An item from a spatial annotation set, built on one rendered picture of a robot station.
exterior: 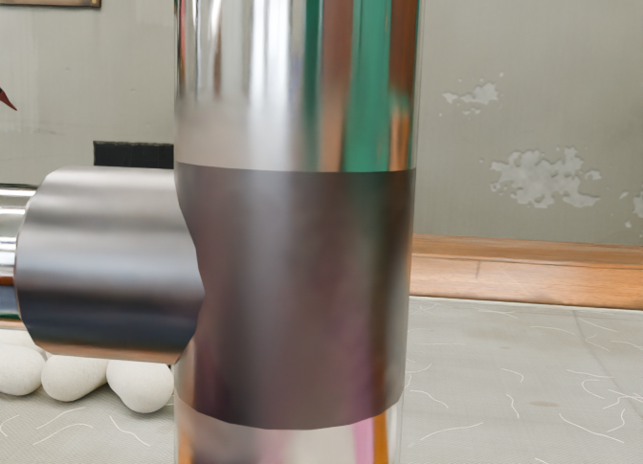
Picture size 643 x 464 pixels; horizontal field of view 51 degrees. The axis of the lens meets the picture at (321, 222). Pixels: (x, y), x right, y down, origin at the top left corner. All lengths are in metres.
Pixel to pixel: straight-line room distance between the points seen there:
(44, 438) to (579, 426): 0.20
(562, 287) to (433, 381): 0.18
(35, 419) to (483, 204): 2.20
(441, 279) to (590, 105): 2.05
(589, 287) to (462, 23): 1.97
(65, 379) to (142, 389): 0.03
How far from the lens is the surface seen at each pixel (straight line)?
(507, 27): 2.42
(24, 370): 0.30
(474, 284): 0.46
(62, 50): 2.55
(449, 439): 0.26
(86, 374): 0.29
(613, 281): 0.48
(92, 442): 0.26
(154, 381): 0.27
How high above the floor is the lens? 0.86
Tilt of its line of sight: 9 degrees down
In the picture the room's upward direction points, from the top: 2 degrees clockwise
